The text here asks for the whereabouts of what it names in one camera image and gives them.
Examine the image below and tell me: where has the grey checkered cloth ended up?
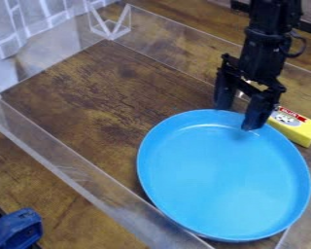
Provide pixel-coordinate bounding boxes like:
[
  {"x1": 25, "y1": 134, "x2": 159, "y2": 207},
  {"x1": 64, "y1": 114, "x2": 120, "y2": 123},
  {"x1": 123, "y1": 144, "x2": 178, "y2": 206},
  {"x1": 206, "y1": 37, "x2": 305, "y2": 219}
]
[{"x1": 0, "y1": 0, "x2": 119, "y2": 60}]

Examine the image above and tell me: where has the blue round plastic tray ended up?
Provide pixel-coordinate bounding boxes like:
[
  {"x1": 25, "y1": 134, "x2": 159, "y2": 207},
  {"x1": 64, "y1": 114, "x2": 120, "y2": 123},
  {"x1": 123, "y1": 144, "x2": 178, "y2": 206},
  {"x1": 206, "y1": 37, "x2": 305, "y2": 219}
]
[{"x1": 136, "y1": 109, "x2": 311, "y2": 242}]

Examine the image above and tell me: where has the yellow brick with label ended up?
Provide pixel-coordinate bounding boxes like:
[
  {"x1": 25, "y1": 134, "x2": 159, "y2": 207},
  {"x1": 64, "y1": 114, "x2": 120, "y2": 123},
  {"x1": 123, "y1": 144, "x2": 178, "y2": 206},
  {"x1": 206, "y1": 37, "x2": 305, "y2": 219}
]
[{"x1": 267, "y1": 105, "x2": 311, "y2": 148}]

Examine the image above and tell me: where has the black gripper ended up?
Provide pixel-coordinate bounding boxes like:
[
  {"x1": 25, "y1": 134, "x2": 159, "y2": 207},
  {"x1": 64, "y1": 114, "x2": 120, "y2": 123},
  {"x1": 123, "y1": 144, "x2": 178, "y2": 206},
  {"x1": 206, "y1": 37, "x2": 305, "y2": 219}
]
[{"x1": 214, "y1": 28, "x2": 291, "y2": 130}]

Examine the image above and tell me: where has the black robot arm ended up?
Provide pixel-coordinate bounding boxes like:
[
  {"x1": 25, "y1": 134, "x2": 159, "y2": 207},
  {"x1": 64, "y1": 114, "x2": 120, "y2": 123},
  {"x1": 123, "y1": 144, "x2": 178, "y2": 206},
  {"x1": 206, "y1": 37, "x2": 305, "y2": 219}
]
[{"x1": 214, "y1": 0, "x2": 306, "y2": 130}]

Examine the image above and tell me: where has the clear acrylic enclosure wall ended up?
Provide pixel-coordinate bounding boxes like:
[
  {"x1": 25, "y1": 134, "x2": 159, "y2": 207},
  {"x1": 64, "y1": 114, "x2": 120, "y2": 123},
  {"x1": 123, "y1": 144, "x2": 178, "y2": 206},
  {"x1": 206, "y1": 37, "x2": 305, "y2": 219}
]
[{"x1": 0, "y1": 0, "x2": 311, "y2": 249}]

